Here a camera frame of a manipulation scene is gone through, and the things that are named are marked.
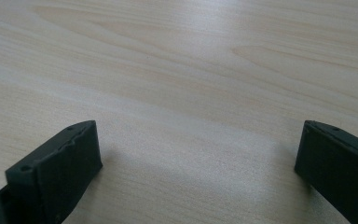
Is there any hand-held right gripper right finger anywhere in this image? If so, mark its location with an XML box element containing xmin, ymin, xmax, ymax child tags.
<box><xmin>294</xmin><ymin>119</ymin><xmax>358</xmax><ymax>224</ymax></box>

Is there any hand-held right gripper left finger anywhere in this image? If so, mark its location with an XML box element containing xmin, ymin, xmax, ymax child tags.
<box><xmin>0</xmin><ymin>119</ymin><xmax>103</xmax><ymax>224</ymax></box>

